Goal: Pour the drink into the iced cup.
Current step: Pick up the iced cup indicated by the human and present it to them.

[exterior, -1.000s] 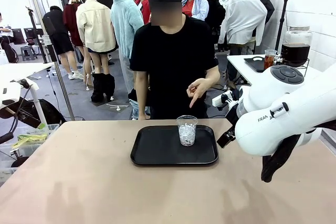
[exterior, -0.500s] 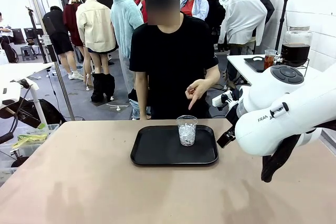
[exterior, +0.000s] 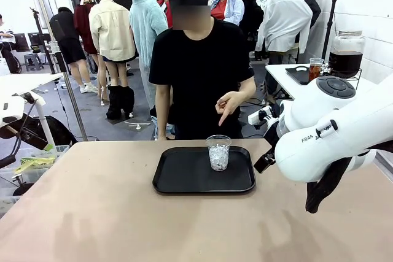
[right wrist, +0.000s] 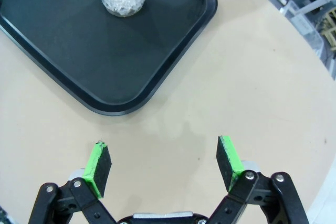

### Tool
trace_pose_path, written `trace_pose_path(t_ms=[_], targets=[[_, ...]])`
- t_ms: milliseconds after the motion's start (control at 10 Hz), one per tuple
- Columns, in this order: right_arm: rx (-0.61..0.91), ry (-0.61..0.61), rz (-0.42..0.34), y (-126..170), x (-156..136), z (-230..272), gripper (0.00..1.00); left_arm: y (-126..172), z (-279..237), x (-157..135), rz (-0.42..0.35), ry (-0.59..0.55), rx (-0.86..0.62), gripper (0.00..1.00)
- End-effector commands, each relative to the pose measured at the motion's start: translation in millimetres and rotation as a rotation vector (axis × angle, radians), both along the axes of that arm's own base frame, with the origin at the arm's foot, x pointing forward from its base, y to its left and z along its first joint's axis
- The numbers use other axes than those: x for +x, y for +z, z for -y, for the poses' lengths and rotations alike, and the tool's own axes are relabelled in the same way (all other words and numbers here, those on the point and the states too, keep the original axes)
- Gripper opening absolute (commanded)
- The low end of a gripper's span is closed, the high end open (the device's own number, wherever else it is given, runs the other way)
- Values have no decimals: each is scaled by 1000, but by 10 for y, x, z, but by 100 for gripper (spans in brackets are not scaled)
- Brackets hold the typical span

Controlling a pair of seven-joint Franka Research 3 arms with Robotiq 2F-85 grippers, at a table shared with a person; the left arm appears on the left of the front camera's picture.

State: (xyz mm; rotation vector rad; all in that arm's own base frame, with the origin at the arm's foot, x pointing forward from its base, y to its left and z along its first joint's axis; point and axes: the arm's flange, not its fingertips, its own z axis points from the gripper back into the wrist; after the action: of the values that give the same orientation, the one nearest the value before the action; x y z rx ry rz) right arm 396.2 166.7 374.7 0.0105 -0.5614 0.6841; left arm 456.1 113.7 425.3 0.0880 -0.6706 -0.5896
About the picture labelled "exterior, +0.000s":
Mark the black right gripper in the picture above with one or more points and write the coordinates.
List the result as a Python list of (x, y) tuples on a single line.
[(270, 139)]

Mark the short clear plastic cup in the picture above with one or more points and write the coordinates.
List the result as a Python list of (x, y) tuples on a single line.
[(218, 154)]

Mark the tall clear plastic cup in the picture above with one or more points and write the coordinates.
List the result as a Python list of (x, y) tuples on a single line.
[(315, 71)]

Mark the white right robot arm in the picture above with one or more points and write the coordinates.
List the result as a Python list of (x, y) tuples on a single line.
[(337, 139)]

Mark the person's left forearm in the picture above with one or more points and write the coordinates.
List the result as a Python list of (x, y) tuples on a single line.
[(248, 88)]

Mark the person's right forearm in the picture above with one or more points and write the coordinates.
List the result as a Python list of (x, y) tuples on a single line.
[(162, 111)]

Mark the person's left hand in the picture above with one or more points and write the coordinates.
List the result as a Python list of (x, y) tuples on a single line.
[(230, 102)]

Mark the black serving tray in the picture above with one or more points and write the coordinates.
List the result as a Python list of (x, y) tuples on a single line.
[(184, 173)]

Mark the white side table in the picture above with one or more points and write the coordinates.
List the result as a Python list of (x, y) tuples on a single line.
[(277, 75)]

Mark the black side tray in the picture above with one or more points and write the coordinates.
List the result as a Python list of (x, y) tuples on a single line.
[(299, 75)]

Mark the person in black t-shirt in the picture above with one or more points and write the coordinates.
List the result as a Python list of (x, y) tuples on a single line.
[(199, 75)]

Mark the glass tea dispenser jar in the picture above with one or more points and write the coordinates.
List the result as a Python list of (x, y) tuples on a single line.
[(347, 56)]

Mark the mannequin in white shirt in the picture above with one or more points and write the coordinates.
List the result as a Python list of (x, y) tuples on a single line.
[(285, 19)]

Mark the mannequin in black jacket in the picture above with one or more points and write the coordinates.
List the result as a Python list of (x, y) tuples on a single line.
[(253, 16)]

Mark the black fuzzy boot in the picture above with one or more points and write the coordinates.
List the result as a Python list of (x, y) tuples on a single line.
[(128, 101), (114, 102)]

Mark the black light stand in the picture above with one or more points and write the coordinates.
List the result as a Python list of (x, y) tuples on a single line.
[(329, 29)]

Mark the mannequin in black coat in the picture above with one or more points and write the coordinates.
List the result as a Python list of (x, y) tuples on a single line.
[(313, 7)]

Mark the mannequin in light blue fleece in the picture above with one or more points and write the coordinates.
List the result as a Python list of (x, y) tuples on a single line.
[(144, 29)]

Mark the mannequin in red jacket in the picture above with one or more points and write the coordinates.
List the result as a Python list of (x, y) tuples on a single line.
[(164, 10)]

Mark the mannequin in cream jacket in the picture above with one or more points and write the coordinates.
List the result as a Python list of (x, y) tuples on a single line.
[(112, 29)]

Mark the mannequin in maroon jacket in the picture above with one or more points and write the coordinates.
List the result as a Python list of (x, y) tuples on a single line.
[(84, 25)]

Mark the yellow green packet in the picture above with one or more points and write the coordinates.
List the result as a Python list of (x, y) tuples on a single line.
[(33, 164)]

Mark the clear plastic storage bin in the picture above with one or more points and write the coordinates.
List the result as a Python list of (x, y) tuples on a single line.
[(33, 176)]

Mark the bystander in black shorts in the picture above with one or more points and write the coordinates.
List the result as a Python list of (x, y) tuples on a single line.
[(67, 35)]

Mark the slanted metal pole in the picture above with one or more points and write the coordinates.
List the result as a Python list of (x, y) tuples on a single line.
[(58, 50)]

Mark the black round base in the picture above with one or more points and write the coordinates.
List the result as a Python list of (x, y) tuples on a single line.
[(23, 189)]

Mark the grey plastic stool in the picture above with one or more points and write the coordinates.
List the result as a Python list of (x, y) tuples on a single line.
[(33, 61)]

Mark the white work table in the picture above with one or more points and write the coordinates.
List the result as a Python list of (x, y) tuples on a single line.
[(24, 82)]

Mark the black computer monitor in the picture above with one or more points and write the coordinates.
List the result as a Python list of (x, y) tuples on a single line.
[(22, 42)]

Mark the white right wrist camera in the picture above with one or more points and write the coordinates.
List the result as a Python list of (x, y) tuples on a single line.
[(258, 117)]

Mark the black camera tripod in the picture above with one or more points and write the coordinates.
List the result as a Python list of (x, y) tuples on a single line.
[(40, 38)]

